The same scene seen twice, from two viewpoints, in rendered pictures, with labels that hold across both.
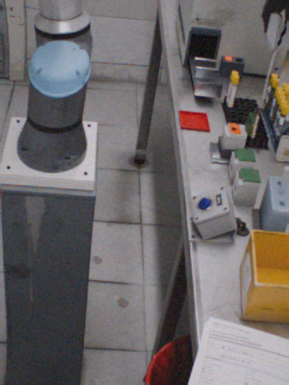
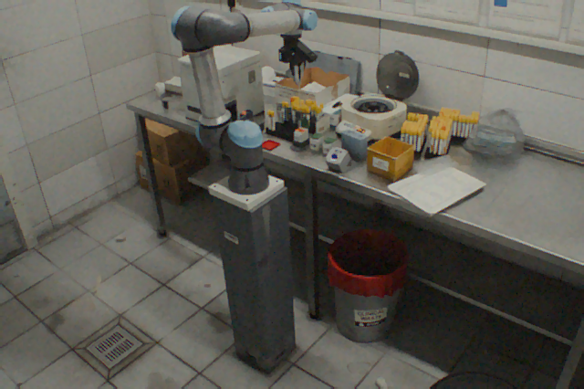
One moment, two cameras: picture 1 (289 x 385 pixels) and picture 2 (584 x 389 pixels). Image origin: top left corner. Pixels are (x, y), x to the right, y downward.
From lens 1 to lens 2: 126 cm
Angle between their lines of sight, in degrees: 34
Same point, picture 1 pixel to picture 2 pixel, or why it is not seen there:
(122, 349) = not seen: hidden behind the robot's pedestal
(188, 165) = (295, 158)
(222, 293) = (375, 180)
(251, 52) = (250, 103)
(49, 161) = (263, 183)
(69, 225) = (280, 213)
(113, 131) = (130, 231)
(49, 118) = (256, 160)
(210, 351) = (404, 193)
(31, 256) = (267, 246)
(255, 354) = (415, 184)
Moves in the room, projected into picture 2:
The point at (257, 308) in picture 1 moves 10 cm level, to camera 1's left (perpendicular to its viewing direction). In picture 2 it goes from (398, 172) to (380, 182)
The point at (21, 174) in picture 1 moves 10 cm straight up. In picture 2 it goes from (256, 198) to (254, 173)
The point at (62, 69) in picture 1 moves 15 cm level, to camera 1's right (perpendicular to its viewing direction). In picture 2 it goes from (253, 131) to (286, 117)
